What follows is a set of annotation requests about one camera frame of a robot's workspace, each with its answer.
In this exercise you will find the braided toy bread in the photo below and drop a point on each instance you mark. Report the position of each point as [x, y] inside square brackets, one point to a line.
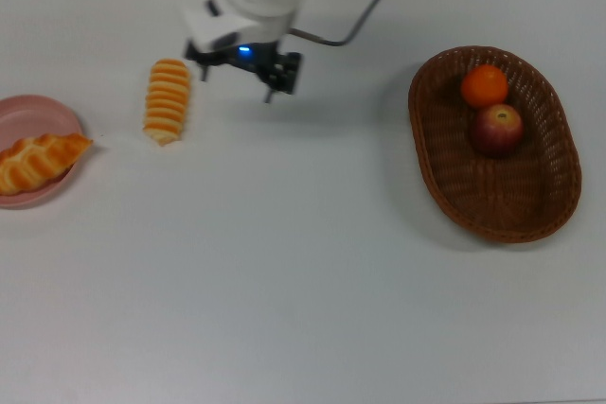
[38, 163]

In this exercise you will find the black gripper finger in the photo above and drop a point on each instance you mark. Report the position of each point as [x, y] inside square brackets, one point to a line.
[284, 73]
[199, 55]

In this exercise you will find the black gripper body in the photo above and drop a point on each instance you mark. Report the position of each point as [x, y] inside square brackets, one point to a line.
[246, 57]

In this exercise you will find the brown woven basket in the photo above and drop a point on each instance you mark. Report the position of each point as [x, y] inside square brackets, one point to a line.
[511, 196]

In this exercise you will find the striped toy bread roll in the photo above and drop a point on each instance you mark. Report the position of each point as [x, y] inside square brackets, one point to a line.
[166, 101]

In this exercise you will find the toy orange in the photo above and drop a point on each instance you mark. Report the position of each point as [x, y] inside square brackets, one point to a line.
[484, 86]

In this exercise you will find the red toy apple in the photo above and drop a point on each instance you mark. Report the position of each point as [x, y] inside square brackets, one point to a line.
[496, 132]

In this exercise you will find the pink plate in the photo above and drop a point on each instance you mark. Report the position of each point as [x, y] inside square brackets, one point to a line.
[28, 110]

